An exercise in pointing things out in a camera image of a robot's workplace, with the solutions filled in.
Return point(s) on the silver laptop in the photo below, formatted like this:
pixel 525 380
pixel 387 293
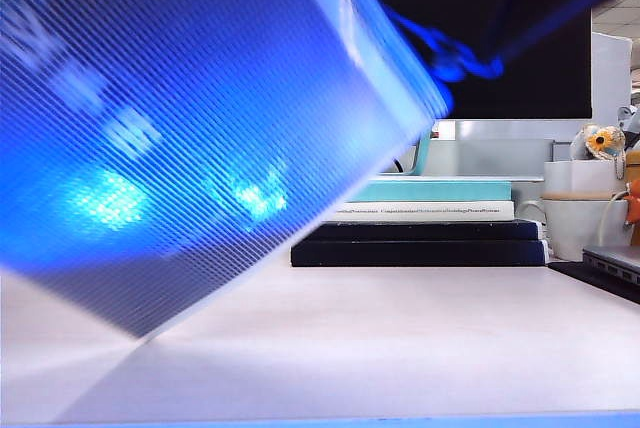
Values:
pixel 615 258

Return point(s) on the thin black book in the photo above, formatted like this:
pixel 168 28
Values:
pixel 425 231

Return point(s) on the black AOC computer monitor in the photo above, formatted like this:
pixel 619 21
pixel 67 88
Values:
pixel 540 90

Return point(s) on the yellow object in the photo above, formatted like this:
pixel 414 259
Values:
pixel 635 163

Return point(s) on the white board panel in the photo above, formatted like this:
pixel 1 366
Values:
pixel 612 73

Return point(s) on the transparent file bag blue zipper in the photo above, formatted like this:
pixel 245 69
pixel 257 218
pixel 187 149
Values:
pixel 175 123

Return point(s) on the teal white monitor stand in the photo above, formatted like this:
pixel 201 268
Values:
pixel 424 158

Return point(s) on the grey plush toy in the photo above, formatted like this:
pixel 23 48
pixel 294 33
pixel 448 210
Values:
pixel 631 123

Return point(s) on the white book with printed spine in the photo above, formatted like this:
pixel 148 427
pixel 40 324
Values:
pixel 505 211

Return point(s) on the frosted desk partition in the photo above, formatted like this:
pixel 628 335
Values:
pixel 500 158

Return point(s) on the white mug with wooden band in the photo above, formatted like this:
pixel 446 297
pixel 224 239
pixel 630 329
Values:
pixel 575 228

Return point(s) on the plush toy with sunflower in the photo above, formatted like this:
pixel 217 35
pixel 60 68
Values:
pixel 600 140

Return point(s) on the orange object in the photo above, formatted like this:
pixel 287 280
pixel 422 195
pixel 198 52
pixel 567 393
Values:
pixel 635 203

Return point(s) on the thick black book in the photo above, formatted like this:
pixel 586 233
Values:
pixel 425 254

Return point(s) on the black desk mat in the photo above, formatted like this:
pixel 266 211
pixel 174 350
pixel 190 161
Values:
pixel 575 270

